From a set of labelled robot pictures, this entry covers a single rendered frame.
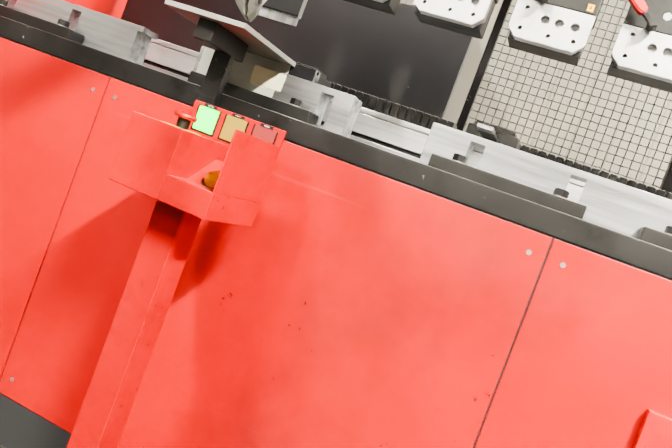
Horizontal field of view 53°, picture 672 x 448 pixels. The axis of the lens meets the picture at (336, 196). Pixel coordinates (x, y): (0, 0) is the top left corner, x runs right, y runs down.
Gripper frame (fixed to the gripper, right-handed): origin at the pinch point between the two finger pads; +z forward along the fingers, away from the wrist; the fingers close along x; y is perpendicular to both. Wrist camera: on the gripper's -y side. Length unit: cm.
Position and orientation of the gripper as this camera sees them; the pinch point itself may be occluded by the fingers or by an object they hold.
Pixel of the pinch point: (247, 16)
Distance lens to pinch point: 148.7
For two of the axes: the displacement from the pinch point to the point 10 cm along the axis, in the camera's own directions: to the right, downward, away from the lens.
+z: -0.8, 7.7, 6.3
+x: -8.9, -3.4, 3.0
